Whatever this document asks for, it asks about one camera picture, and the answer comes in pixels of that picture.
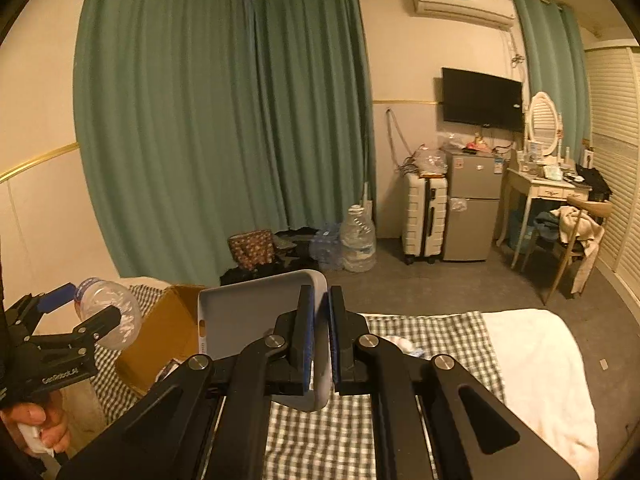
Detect person's left hand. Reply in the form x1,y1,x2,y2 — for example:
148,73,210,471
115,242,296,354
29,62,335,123
0,390,71,457

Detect white bed duvet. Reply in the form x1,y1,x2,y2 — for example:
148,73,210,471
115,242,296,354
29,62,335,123
120,275,601,480

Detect grey blue phone case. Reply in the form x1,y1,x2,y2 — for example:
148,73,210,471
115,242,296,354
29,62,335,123
197,269,333,413

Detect narrow green curtain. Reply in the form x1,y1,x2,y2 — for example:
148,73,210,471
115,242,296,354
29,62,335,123
510,0,593,156

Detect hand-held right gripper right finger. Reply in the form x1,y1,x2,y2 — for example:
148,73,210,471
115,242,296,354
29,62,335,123
330,286,583,480

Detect wooden chair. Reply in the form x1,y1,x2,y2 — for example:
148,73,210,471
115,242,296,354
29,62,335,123
520,195,613,306

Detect large clear water jug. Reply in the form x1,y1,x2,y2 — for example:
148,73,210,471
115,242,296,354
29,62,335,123
340,205,377,273

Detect black bag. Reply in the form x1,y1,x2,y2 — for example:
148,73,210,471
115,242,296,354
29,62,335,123
575,162,613,196

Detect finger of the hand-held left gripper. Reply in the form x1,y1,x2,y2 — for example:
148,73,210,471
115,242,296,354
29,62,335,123
30,305,123,351
30,284,81,313

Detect black wall television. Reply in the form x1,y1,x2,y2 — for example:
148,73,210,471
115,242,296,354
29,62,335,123
441,66,524,132

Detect pack of water bottles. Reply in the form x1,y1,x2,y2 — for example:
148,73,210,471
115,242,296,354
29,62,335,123
309,222,346,271

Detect green white checked cloth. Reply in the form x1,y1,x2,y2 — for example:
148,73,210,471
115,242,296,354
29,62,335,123
90,282,506,480

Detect wide green curtain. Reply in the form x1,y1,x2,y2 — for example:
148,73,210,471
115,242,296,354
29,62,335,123
74,0,376,281

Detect white plastic bag bundle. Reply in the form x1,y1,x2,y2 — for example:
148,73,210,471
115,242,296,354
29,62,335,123
390,335,426,359

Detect wall cables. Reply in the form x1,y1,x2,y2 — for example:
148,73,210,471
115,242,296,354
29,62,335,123
385,107,416,176

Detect silver fridge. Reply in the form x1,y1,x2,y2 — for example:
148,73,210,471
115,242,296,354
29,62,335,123
442,147,503,262

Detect white air conditioner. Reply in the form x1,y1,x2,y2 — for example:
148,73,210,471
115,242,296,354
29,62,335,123
411,0,516,31

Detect clear plastic bottle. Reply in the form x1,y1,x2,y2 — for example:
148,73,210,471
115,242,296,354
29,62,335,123
74,276,142,351

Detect white dressing table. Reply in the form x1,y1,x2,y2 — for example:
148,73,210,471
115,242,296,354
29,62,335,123
495,160,593,273

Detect brown cardboard box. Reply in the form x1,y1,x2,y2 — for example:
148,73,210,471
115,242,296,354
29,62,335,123
116,284,221,396

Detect white suitcase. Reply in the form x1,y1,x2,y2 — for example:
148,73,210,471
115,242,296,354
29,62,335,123
401,172,449,266

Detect brown patterned bag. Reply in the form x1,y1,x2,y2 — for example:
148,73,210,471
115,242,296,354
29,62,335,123
227,230,276,268

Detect white louvered wardrobe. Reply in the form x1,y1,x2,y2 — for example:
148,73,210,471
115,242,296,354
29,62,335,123
582,42,640,306

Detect white oval mirror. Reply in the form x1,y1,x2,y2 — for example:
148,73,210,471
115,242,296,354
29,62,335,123
522,91,563,166

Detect pile of dark clothes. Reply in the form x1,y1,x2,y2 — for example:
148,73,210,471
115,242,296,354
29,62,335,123
219,227,321,288

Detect cream garment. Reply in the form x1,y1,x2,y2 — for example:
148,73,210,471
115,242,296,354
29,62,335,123
557,205,606,296

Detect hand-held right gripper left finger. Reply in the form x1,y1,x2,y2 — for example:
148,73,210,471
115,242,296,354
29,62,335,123
57,285,317,480

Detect clear plastic bags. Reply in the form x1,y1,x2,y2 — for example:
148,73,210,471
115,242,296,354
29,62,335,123
410,145,448,177

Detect blue bin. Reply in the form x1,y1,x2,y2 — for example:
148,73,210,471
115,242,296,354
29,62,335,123
507,210,538,253

